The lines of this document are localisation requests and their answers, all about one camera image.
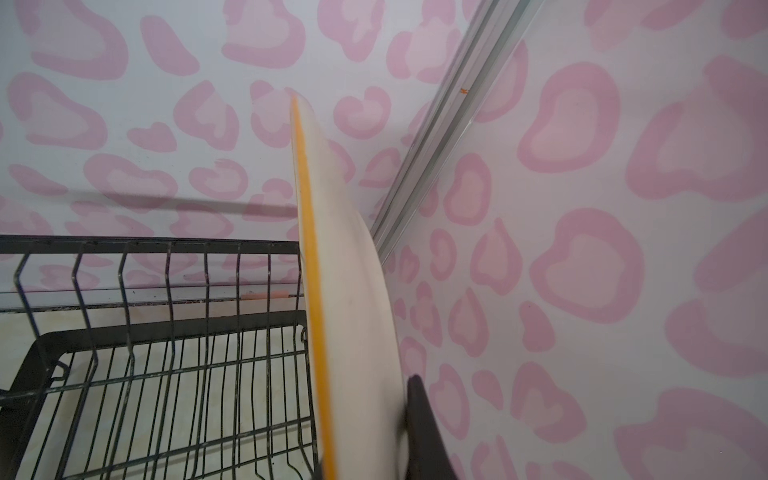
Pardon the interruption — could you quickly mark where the black wire dish rack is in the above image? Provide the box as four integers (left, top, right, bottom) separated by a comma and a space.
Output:
1, 235, 321, 479

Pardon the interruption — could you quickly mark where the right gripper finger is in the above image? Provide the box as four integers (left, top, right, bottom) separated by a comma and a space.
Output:
405, 375, 458, 480

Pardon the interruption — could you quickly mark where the star and cat plate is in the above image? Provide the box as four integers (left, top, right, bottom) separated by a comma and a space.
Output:
291, 96, 408, 479

